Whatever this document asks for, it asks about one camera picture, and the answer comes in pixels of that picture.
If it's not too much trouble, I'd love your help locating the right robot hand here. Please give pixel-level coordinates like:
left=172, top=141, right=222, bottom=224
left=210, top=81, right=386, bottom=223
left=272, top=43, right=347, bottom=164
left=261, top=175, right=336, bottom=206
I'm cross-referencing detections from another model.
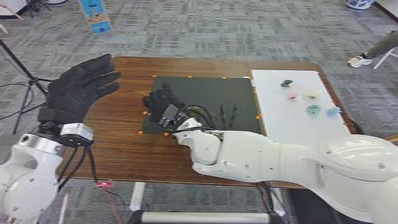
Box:
left=140, top=82, right=187, bottom=123

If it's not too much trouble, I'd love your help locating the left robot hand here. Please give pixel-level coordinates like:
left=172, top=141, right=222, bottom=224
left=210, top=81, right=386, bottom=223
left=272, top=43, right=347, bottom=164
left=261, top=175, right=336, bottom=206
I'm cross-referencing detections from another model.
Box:
left=37, top=53, right=123, bottom=125

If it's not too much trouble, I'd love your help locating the dark mat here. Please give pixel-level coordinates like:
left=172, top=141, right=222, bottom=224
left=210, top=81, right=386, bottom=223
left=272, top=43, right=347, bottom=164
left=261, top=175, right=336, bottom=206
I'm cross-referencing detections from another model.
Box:
left=140, top=75, right=267, bottom=136

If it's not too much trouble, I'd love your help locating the black tripod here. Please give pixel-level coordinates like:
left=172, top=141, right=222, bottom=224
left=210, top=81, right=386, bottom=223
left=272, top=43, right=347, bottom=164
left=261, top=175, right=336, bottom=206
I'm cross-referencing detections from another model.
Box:
left=0, top=39, right=57, bottom=135

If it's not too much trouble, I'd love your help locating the green sprig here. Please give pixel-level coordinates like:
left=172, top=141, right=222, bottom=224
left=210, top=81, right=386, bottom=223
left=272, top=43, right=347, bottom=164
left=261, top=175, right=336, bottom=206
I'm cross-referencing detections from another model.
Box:
left=228, top=104, right=240, bottom=128

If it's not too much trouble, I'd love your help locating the blue standing sign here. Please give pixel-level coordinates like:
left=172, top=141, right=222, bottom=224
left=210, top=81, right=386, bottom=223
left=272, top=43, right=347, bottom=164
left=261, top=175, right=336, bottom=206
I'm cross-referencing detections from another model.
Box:
left=78, top=0, right=114, bottom=35

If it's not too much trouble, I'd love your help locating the white sheet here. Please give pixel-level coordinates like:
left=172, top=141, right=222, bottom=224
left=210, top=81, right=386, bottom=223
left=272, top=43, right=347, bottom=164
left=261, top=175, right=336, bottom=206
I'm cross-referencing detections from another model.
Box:
left=249, top=68, right=354, bottom=145

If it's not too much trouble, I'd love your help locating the teal flower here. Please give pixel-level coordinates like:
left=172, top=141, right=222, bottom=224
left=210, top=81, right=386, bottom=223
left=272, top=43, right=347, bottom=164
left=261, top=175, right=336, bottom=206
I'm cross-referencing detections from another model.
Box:
left=304, top=104, right=323, bottom=116

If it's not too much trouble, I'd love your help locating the blue flower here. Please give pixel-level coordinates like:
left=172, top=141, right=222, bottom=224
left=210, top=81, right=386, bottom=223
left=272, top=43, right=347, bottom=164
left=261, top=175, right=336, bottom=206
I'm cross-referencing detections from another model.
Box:
left=323, top=106, right=345, bottom=117

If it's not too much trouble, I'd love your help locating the pale grey bar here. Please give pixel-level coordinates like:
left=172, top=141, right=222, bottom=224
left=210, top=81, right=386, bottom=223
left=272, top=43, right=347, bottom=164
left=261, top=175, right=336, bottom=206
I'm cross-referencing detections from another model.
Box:
left=137, top=211, right=272, bottom=224

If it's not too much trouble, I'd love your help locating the person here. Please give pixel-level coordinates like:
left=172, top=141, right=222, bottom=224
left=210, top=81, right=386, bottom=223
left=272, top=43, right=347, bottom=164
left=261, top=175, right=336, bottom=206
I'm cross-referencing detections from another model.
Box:
left=347, top=30, right=398, bottom=69

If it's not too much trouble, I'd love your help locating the blue white vase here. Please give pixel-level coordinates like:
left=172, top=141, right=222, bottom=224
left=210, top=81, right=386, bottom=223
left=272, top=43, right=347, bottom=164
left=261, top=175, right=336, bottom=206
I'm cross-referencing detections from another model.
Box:
left=345, top=0, right=377, bottom=11

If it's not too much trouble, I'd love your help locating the black cable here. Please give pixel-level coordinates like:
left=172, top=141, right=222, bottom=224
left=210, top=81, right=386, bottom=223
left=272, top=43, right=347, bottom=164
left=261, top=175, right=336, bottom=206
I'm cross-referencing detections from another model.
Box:
left=55, top=143, right=101, bottom=192
left=176, top=104, right=219, bottom=131

